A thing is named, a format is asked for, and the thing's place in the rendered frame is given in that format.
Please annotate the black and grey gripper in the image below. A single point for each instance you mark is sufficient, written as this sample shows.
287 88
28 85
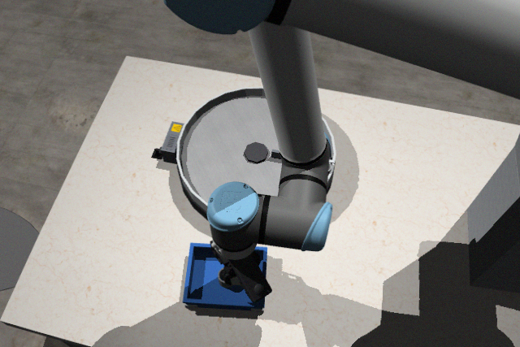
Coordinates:
228 268

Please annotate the grey round turntable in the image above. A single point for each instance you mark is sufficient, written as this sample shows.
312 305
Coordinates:
233 140

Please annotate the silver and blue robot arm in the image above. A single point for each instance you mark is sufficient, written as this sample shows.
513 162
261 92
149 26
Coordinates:
477 41

